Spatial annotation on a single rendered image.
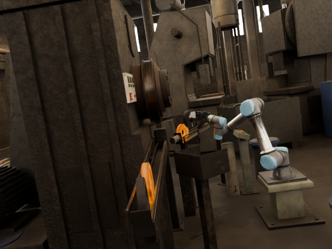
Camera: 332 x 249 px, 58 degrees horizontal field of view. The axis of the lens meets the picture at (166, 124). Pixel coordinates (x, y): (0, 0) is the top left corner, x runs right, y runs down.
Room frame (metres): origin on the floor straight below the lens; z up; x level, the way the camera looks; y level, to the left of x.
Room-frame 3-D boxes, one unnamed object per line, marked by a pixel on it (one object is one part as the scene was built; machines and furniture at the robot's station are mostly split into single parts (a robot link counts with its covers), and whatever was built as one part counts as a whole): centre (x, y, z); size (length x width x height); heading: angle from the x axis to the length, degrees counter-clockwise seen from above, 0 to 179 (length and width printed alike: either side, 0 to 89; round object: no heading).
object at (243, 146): (2.88, -0.72, 0.31); 0.24 x 0.16 x 0.62; 176
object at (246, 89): (6.22, -2.04, 0.55); 1.10 x 0.53 x 1.10; 16
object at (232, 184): (2.85, -0.56, 0.26); 0.12 x 0.12 x 0.52
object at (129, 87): (1.92, 0.19, 1.15); 0.26 x 0.02 x 0.18; 176
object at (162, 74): (2.24, -0.04, 1.11); 0.28 x 0.06 x 0.28; 176
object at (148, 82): (2.25, 0.06, 1.11); 0.47 x 0.06 x 0.47; 176
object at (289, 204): (2.25, -0.84, 0.13); 0.40 x 0.40 x 0.26; 86
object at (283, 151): (2.24, -0.83, 0.49); 0.13 x 0.12 x 0.14; 131
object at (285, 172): (2.25, -0.83, 0.37); 0.15 x 0.15 x 0.10
